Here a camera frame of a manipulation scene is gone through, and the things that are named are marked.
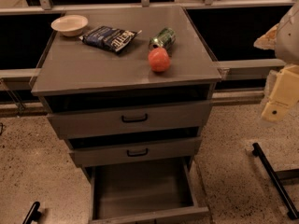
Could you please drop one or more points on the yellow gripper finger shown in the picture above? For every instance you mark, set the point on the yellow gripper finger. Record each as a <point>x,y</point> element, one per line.
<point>268,40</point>

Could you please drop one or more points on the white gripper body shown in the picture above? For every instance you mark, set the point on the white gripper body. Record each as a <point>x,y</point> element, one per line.
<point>289,40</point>

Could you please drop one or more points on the grey bottom drawer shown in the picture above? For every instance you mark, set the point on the grey bottom drawer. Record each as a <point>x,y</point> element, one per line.
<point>146,192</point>

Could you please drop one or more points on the grey drawer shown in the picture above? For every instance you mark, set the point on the grey drawer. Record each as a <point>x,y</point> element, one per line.
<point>146,192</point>
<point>134,119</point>
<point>145,151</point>

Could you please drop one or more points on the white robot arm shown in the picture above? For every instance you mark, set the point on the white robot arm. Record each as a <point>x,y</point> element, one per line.
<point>283,39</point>

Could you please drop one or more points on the grey middle drawer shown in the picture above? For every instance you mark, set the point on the grey middle drawer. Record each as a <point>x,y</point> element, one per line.
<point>145,151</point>

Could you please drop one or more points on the grey drawer cabinet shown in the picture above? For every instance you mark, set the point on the grey drawer cabinet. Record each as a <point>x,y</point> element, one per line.
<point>76,77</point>

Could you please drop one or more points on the grey top drawer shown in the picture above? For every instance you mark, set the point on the grey top drawer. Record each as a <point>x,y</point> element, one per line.
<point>134,119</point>

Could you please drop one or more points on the black right base leg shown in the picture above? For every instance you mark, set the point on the black right base leg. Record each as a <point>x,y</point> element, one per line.
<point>277,178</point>

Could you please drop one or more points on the black base leg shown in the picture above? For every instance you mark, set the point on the black base leg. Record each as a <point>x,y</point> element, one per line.
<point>33,214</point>
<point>277,178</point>

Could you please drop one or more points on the green soda can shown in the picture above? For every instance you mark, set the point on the green soda can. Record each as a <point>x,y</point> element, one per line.
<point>164,39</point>

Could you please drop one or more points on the red apple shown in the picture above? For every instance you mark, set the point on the red apple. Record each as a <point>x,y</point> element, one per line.
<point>159,60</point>

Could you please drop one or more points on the blue chip bag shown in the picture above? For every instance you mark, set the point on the blue chip bag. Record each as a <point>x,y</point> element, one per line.
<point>109,38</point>

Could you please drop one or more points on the white bowl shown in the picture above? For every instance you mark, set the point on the white bowl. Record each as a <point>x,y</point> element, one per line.
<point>70,25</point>

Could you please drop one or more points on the grey metal railing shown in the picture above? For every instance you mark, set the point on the grey metal railing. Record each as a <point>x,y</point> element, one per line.
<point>243,76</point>

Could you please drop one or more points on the black left base leg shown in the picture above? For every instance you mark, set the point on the black left base leg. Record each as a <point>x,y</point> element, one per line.
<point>33,214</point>

